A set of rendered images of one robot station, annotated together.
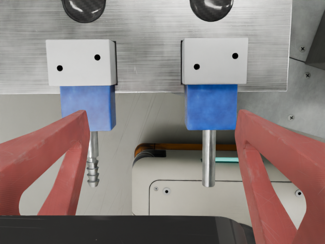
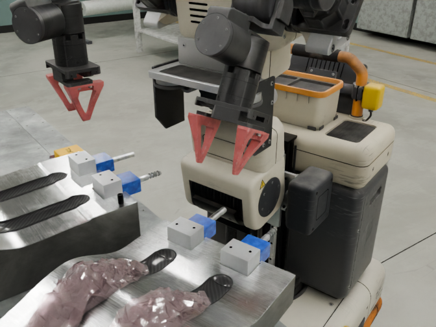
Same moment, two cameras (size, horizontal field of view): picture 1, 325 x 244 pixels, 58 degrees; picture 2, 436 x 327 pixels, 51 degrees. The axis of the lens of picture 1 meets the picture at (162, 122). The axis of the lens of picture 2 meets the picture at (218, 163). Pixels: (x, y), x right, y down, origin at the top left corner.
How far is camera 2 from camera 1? 0.65 m
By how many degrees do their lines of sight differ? 55
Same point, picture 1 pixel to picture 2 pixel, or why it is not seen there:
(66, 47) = (241, 255)
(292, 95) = not seen: hidden behind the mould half
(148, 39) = (204, 257)
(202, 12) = (172, 255)
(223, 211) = not seen: hidden behind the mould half
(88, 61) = (235, 248)
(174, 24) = (188, 255)
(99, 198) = not seen: outside the picture
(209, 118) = (204, 219)
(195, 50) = (189, 231)
